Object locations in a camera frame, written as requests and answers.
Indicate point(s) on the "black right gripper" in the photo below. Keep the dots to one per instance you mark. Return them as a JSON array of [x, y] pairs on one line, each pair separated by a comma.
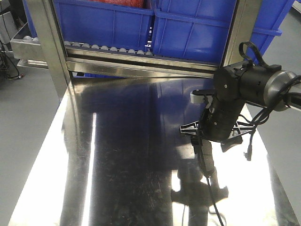
[[224, 104]]

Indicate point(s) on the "brake pad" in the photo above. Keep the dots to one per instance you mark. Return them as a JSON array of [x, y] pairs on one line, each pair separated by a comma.
[[205, 157]]

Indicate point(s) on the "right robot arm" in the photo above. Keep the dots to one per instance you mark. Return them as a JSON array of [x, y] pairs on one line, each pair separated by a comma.
[[264, 89]]

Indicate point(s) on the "large blue plastic crate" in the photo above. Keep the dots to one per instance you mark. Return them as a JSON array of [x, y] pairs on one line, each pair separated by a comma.
[[198, 29]]

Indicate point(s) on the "blue plastic crate left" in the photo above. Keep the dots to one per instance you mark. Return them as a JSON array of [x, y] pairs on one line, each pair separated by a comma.
[[105, 24]]

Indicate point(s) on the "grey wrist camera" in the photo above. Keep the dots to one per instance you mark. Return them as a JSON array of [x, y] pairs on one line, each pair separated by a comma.
[[198, 97]]

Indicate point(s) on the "stainless steel rack frame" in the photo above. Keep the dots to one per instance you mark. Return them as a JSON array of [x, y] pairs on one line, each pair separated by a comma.
[[62, 57]]

